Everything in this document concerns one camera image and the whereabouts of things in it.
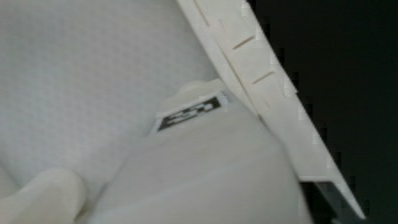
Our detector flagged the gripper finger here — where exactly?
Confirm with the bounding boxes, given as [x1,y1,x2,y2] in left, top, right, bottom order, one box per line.
[301,182,366,224]

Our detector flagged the white desk leg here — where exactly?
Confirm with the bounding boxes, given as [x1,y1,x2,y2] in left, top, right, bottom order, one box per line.
[0,168,87,224]
[84,80,313,224]

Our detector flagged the white desk tabletop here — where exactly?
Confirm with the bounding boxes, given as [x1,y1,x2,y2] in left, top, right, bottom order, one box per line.
[0,0,263,208]

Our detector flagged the white U-shaped fence frame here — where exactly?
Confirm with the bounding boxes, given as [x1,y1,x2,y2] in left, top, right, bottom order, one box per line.
[180,0,366,219]

